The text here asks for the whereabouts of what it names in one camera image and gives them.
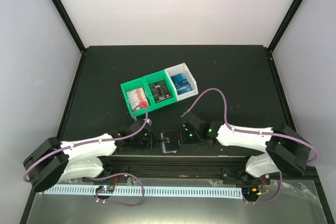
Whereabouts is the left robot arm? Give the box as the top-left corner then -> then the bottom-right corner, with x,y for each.
23,119 -> 153,193

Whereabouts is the green bin with red cards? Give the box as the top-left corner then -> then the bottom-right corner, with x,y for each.
120,77 -> 154,118

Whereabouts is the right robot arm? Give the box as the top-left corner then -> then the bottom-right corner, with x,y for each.
181,112 -> 312,185

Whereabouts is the white bin with blue cards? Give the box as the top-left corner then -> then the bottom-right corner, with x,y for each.
164,63 -> 198,101

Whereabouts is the left black frame post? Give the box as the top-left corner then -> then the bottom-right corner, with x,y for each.
51,0 -> 86,53

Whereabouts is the blue card stack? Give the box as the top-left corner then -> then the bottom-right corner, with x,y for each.
171,73 -> 193,95

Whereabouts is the right black frame post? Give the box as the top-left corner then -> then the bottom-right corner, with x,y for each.
267,0 -> 303,54

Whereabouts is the black card stack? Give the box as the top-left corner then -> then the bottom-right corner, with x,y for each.
149,79 -> 174,104

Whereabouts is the blue slotted cable duct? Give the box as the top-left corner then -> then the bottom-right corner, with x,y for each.
44,184 -> 243,199

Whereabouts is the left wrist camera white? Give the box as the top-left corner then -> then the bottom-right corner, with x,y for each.
146,119 -> 152,127

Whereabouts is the green bin with black cards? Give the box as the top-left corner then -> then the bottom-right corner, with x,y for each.
143,70 -> 177,110

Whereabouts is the purple cable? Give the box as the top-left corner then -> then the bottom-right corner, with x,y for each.
23,104 -> 149,207
181,88 -> 320,206

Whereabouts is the left controller board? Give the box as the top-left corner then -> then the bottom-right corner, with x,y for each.
96,185 -> 114,194

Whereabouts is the black card holder wallet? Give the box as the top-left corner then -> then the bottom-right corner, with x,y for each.
159,130 -> 180,154

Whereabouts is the controller board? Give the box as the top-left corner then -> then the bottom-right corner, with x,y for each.
96,185 -> 114,194
242,188 -> 261,195

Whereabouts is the right controller board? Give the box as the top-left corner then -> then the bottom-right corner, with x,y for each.
242,188 -> 261,195

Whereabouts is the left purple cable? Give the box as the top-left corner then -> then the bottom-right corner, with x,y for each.
23,104 -> 149,207

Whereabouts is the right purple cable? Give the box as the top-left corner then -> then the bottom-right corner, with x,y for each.
181,88 -> 320,206

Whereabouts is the red white card stack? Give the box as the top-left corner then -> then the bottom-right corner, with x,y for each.
127,88 -> 150,111

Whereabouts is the black frame post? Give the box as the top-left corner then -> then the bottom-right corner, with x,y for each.
267,0 -> 303,54
51,0 -> 86,53

